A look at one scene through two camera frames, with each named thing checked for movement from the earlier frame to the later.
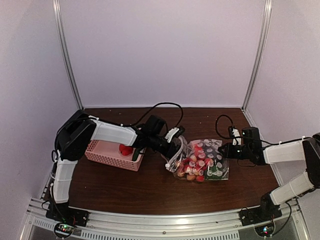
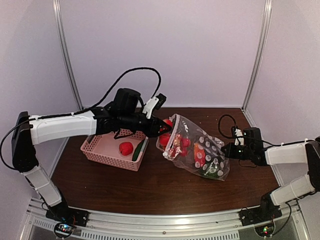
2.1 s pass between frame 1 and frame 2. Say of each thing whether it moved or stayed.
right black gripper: stayed
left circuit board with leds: stayed
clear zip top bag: moved
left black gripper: moved
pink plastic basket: stayed
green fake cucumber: stayed
